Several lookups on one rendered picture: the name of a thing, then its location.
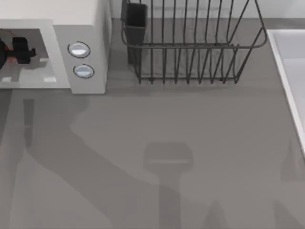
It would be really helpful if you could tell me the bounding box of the small round microwave knob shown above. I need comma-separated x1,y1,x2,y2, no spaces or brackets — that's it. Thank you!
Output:
72,63,95,80

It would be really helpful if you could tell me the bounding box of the large round microwave knob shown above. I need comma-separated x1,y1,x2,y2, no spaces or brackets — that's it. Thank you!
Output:
67,41,92,59

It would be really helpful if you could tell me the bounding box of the dark grey cutlery holder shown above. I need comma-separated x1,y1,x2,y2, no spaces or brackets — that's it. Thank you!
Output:
120,0,149,65

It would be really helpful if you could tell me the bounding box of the pale microwave oven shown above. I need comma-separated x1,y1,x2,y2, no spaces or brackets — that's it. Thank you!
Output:
0,0,113,95

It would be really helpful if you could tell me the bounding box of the white sink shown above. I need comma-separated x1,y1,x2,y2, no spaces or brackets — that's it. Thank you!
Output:
266,29,305,160

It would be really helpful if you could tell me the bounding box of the black and orange object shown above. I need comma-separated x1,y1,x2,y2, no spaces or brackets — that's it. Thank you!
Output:
0,29,37,70

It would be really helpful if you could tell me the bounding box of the dark wire dish rack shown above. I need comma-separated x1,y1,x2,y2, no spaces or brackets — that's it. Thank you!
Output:
120,0,268,85

